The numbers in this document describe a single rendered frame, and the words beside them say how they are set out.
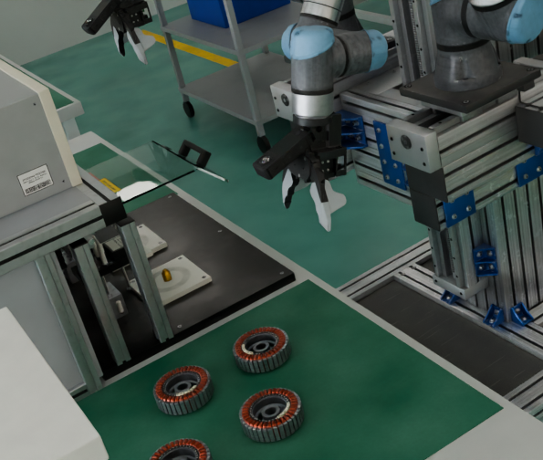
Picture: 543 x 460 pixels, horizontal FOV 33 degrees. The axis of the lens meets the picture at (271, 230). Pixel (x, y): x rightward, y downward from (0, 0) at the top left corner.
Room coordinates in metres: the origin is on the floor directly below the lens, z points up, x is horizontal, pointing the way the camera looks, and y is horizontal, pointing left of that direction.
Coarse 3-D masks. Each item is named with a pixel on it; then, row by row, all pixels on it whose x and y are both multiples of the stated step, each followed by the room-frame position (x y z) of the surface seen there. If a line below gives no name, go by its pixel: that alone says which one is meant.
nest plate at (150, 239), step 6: (138, 228) 2.15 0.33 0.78; (144, 228) 2.14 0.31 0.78; (144, 234) 2.11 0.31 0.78; (150, 234) 2.10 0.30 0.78; (108, 240) 2.12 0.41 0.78; (144, 240) 2.07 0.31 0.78; (150, 240) 2.06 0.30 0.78; (156, 240) 2.05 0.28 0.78; (162, 240) 2.05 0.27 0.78; (102, 246) 2.10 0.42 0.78; (150, 246) 2.03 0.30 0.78; (156, 246) 2.02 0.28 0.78; (162, 246) 2.03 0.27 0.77; (114, 270) 1.97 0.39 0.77
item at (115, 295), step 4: (108, 284) 1.82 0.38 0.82; (112, 288) 1.80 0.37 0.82; (116, 288) 1.79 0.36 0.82; (112, 292) 1.78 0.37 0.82; (116, 292) 1.77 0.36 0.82; (112, 296) 1.76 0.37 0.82; (116, 296) 1.76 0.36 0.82; (120, 296) 1.76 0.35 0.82; (112, 300) 1.76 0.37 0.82; (116, 300) 1.76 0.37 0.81; (120, 300) 1.76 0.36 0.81; (112, 304) 1.75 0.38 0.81; (124, 304) 1.76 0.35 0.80; (112, 308) 1.75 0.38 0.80; (116, 308) 1.76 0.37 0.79; (124, 308) 1.76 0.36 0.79; (116, 312) 1.75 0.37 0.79; (124, 312) 1.76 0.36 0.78; (128, 312) 1.76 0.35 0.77; (116, 316) 1.75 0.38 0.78; (120, 316) 1.76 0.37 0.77
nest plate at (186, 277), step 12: (168, 264) 1.92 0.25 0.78; (180, 264) 1.90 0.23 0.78; (192, 264) 1.89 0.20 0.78; (156, 276) 1.88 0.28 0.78; (180, 276) 1.85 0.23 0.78; (192, 276) 1.83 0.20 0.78; (204, 276) 1.82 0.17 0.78; (132, 288) 1.85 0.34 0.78; (168, 288) 1.81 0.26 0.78; (180, 288) 1.79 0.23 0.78; (192, 288) 1.79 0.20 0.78; (168, 300) 1.76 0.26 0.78
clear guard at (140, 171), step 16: (144, 144) 1.97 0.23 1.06; (160, 144) 1.95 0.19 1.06; (112, 160) 1.93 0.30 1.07; (128, 160) 1.91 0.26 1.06; (144, 160) 1.88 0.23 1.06; (160, 160) 1.86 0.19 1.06; (176, 160) 1.83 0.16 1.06; (192, 160) 1.92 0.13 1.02; (96, 176) 1.86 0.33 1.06; (112, 176) 1.84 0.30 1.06; (128, 176) 1.81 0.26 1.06; (144, 176) 1.79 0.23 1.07; (160, 176) 1.77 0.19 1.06; (176, 176) 1.75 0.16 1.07; (128, 192) 1.74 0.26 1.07; (144, 192) 1.71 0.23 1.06
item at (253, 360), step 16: (240, 336) 1.55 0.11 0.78; (256, 336) 1.53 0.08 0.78; (272, 336) 1.52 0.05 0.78; (240, 352) 1.48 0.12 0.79; (256, 352) 1.49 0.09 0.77; (272, 352) 1.46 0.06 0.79; (288, 352) 1.48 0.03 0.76; (240, 368) 1.48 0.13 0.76; (256, 368) 1.45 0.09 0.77; (272, 368) 1.45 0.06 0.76
